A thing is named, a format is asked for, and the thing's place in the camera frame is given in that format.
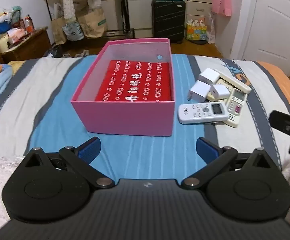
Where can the white door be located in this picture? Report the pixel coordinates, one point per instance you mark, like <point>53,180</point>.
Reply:
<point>269,37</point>

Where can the striped bed duvet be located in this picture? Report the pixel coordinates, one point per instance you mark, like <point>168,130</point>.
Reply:
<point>36,111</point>

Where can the red patterned glasses cloth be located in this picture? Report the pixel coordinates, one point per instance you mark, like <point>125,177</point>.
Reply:
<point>135,81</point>

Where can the wooden nightstand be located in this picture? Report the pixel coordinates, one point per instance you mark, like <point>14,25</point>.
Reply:
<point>33,47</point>

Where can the colourful gift bag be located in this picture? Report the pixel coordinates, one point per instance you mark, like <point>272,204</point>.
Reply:
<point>196,29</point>

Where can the white charger top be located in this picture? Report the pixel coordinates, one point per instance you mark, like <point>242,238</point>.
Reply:
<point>209,76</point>

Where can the printed plastic bag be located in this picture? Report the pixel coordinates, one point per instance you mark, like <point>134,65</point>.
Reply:
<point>73,31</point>

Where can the long cream remote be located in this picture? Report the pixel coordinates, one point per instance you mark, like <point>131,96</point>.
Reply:
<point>234,82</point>

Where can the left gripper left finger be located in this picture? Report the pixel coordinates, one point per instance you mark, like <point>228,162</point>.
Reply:
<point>48,187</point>

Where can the yellowed TCL remote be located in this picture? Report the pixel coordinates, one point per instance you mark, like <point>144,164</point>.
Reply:
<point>223,82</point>

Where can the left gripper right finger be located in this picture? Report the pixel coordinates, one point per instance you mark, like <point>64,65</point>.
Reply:
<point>242,186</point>

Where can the pink hanging bag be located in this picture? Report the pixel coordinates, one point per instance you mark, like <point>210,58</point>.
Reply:
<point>222,7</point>

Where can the small white charger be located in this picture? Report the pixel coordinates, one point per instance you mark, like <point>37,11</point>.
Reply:
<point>219,91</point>

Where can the white charger with prongs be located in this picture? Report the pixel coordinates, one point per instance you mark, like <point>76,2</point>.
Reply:
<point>199,92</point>

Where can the tissue box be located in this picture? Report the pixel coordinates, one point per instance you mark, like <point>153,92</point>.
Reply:
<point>15,34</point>

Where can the black suitcase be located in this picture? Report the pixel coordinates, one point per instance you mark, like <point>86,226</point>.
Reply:
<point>168,19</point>

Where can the white wardrobe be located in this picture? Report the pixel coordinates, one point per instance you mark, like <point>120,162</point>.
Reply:
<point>140,14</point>

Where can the brown paper bag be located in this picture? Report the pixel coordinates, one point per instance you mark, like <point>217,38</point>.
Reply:
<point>94,23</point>

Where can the cream Qunda remote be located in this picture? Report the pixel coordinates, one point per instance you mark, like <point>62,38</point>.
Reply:
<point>234,104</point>

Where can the black clothes rack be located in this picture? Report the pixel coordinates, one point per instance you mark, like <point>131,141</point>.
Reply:
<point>115,11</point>

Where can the white TCL remote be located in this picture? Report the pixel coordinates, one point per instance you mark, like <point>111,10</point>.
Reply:
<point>198,113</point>

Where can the pink storage box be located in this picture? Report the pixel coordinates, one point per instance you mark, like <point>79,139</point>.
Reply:
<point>125,118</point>

